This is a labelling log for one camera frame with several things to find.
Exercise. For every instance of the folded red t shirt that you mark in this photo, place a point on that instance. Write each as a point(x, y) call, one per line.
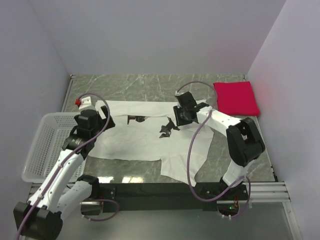
point(236, 98)

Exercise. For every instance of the aluminium rail frame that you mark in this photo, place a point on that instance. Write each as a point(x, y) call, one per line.
point(260, 192)

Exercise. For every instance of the black base beam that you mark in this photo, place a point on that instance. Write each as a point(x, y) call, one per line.
point(165, 196)

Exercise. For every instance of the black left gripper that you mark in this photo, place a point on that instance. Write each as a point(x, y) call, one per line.
point(103, 121)

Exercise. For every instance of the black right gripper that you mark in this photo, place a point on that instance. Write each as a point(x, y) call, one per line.
point(179, 122)

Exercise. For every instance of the white plastic basket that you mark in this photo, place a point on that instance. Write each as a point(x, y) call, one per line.
point(46, 146)

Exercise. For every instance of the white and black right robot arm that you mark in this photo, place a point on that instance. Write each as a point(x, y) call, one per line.
point(244, 141)

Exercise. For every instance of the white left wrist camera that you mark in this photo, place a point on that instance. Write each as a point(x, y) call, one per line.
point(84, 104)

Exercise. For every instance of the white t shirt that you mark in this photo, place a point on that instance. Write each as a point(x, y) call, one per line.
point(137, 137)

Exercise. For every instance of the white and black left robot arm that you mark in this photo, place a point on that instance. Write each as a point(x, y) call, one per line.
point(41, 217)

